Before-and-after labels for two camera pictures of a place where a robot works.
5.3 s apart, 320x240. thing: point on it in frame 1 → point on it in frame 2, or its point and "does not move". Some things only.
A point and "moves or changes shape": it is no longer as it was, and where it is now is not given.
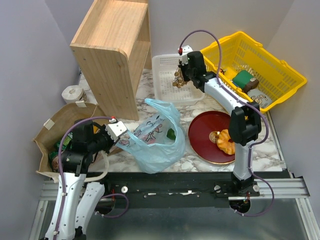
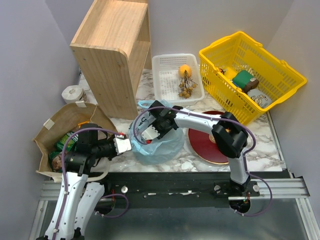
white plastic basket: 164,67 does not move
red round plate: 203,133 does not move
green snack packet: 66,141 does not move
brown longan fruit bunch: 179,79 → 186,85
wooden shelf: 111,51 does not move
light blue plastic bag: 158,141 moves or changes shape
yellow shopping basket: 239,51 does not move
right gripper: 183,67 → 162,133
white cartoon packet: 258,96 does not move
